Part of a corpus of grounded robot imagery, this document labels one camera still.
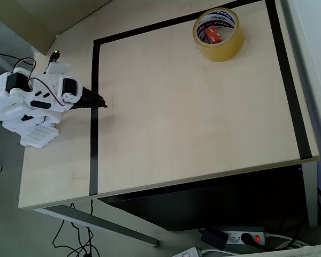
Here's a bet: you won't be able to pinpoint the grey power strip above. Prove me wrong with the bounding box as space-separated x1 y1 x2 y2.
211 226 270 247

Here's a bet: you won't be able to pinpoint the black red looping servo wire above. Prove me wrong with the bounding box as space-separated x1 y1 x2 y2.
12 57 37 89

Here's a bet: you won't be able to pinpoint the printed paper sheet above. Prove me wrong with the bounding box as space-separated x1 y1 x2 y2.
230 243 321 257

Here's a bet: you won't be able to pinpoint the thin black cable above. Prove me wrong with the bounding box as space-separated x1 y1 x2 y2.
0 49 34 65

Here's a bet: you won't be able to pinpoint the red tape roll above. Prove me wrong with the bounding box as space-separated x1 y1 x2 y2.
203 28 225 45

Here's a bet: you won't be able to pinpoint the small camera with green light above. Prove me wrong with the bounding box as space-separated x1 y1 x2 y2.
44 49 71 74

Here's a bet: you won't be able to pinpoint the red white gripper servo wire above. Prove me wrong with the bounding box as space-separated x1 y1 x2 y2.
28 77 65 108

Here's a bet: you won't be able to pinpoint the black tape strip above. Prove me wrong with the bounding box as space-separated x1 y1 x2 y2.
264 0 313 161
88 39 102 196
93 0 267 49

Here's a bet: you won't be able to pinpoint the white cables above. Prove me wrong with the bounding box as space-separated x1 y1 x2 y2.
267 232 308 250

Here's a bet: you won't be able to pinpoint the brown cardboard box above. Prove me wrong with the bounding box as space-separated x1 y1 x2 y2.
0 0 113 56

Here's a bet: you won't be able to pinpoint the grey slanted table beam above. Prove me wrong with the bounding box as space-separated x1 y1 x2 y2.
33 205 159 247

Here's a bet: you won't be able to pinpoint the grey upright table leg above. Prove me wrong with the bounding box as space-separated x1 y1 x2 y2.
301 162 318 228

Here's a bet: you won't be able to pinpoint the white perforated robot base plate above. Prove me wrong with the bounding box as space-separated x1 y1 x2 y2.
20 125 60 148

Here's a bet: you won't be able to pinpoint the white power strip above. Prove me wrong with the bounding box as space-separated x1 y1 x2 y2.
172 246 201 257

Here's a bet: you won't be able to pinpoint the large yellow tape roll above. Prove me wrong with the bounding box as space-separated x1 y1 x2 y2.
193 7 245 63

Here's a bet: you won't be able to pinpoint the black power adapter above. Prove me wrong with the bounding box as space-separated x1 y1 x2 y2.
200 226 230 251

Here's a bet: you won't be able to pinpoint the black floor cable bundle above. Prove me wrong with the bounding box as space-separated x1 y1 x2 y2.
52 202 100 257

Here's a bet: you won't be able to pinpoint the black round plug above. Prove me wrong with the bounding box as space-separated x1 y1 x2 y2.
240 232 255 246

